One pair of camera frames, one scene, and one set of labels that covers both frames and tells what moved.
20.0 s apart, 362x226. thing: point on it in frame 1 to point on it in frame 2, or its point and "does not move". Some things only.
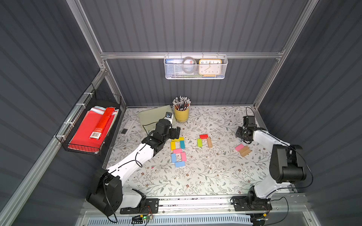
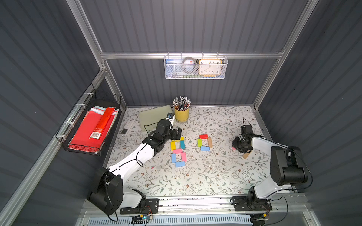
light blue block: (179, 164) does not move
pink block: (184, 157) does not move
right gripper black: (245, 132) to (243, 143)
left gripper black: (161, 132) does not move
